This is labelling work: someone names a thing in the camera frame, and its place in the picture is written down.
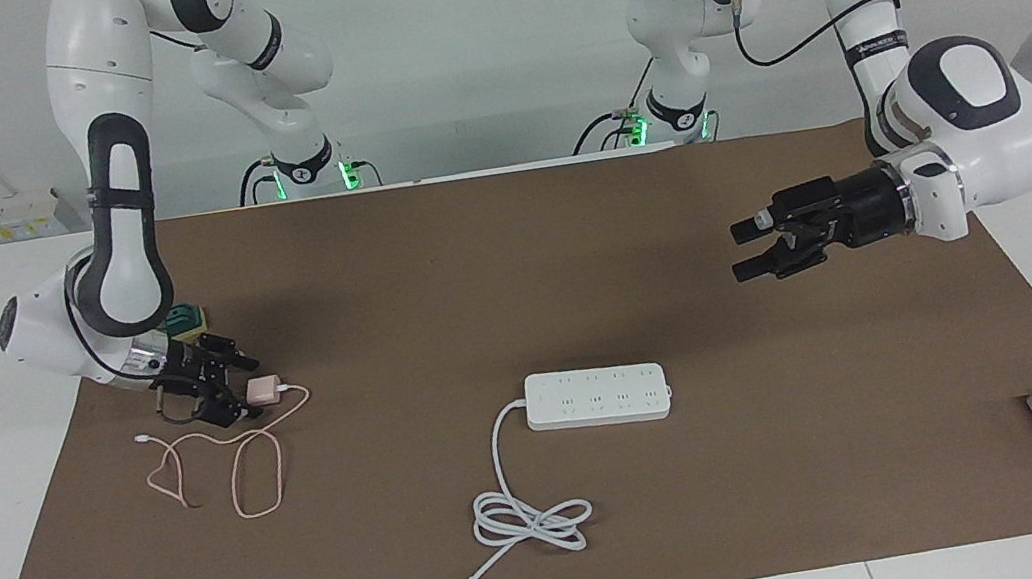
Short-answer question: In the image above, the green knife switch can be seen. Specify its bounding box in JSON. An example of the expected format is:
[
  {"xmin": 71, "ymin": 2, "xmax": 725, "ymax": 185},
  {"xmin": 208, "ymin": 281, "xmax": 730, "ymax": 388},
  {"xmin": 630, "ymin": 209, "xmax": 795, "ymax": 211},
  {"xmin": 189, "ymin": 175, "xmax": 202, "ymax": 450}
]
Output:
[{"xmin": 162, "ymin": 298, "xmax": 211, "ymax": 343}]

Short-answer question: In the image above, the white power strip cord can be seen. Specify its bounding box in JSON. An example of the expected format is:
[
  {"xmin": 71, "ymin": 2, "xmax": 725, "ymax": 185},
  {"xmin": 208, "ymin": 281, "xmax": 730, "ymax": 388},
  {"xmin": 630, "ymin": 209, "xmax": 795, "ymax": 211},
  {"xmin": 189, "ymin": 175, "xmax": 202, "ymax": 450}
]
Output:
[{"xmin": 413, "ymin": 392, "xmax": 604, "ymax": 579}]

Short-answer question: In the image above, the white cardboard box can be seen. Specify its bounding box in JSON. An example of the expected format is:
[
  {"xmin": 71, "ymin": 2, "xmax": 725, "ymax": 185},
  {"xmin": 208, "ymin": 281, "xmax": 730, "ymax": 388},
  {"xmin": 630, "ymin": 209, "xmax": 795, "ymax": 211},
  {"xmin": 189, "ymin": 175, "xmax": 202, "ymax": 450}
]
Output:
[{"xmin": 0, "ymin": 186, "xmax": 70, "ymax": 245}]

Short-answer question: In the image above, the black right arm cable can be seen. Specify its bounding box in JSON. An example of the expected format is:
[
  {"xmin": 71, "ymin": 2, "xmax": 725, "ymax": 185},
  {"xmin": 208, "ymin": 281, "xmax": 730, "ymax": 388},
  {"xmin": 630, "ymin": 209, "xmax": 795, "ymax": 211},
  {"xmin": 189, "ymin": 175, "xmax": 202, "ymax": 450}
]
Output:
[{"xmin": 151, "ymin": 377, "xmax": 204, "ymax": 428}]

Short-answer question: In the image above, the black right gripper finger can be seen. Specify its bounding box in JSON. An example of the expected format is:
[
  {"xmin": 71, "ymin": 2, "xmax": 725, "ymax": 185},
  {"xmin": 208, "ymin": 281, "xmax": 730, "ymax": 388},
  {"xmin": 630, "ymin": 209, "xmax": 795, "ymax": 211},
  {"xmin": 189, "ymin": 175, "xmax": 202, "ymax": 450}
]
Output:
[
  {"xmin": 198, "ymin": 328, "xmax": 262, "ymax": 378},
  {"xmin": 193, "ymin": 386, "xmax": 265, "ymax": 432}
]

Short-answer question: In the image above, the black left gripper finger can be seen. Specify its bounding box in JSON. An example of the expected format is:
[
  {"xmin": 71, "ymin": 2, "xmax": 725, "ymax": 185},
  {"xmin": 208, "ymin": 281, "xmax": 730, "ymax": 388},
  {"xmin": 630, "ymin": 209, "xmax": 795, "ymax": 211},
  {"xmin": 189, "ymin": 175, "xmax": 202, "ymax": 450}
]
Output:
[
  {"xmin": 731, "ymin": 249, "xmax": 793, "ymax": 285},
  {"xmin": 730, "ymin": 207, "xmax": 785, "ymax": 247}
]

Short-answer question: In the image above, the pink charger cable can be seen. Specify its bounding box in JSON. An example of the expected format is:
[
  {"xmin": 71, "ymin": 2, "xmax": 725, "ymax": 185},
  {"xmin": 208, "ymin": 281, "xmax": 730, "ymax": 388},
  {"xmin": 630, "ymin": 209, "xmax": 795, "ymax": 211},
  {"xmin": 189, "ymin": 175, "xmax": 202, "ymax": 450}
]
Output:
[{"xmin": 132, "ymin": 381, "xmax": 327, "ymax": 534}]

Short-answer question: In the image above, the black base cable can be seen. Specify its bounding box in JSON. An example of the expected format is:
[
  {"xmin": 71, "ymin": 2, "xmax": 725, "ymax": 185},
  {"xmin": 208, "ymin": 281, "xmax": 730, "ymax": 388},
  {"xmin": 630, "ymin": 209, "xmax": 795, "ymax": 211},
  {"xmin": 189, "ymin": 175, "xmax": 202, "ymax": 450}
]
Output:
[
  {"xmin": 233, "ymin": 156, "xmax": 282, "ymax": 208},
  {"xmin": 560, "ymin": 58, "xmax": 666, "ymax": 158}
]

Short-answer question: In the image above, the brown table mat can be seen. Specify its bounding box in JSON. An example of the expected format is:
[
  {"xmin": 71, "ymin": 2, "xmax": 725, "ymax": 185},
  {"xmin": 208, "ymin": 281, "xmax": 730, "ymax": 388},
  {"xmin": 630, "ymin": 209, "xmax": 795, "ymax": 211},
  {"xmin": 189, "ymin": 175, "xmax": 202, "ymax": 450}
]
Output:
[{"xmin": 0, "ymin": 94, "xmax": 1032, "ymax": 579}]

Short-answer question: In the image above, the white power strip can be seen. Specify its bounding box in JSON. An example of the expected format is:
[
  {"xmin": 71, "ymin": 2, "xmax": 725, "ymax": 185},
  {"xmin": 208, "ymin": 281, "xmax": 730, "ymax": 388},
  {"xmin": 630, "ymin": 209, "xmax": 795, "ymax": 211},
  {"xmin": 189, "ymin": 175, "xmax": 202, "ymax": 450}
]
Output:
[{"xmin": 521, "ymin": 355, "xmax": 676, "ymax": 438}]

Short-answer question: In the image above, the pink charger block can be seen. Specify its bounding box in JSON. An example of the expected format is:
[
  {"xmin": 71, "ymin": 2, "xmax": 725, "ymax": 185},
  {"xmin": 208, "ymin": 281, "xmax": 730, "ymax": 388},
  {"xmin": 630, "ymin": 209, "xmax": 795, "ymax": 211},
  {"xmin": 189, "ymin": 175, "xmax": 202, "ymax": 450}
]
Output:
[{"xmin": 246, "ymin": 373, "xmax": 288, "ymax": 409}]

